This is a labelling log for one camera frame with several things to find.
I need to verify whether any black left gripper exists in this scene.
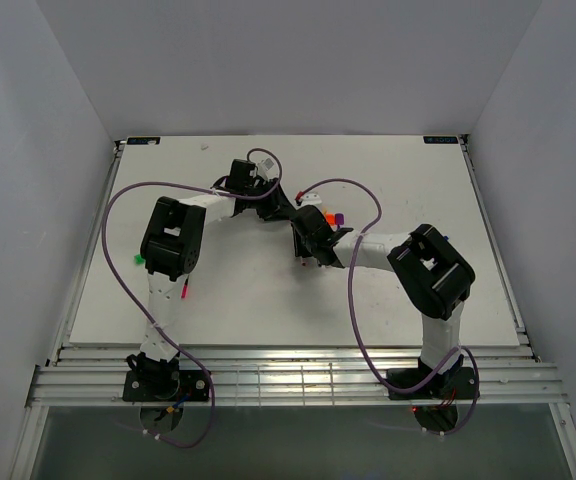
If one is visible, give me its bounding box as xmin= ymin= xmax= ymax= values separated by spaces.
xmin=244 ymin=179 xmax=294 ymax=223

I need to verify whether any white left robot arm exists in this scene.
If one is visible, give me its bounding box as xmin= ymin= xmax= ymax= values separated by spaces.
xmin=127 ymin=155 xmax=295 ymax=400

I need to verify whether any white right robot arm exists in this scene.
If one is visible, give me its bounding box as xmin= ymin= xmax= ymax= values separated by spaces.
xmin=290 ymin=205 xmax=475 ymax=397

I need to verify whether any pink black highlighter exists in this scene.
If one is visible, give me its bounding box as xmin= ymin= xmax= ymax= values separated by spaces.
xmin=180 ymin=279 xmax=189 ymax=299

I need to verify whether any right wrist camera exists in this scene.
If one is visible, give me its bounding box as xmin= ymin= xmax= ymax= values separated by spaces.
xmin=295 ymin=191 xmax=323 ymax=207

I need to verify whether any aluminium table frame rail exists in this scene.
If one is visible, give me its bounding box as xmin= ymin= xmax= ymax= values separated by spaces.
xmin=27 ymin=343 xmax=568 ymax=407

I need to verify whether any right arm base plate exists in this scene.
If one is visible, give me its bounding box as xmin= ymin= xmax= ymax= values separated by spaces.
xmin=386 ymin=367 xmax=479 ymax=400

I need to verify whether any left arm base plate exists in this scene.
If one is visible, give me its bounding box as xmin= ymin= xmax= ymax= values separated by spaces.
xmin=122 ymin=370 xmax=210 ymax=403

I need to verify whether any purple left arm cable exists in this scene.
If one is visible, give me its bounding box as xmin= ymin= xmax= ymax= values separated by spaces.
xmin=101 ymin=147 xmax=283 ymax=449

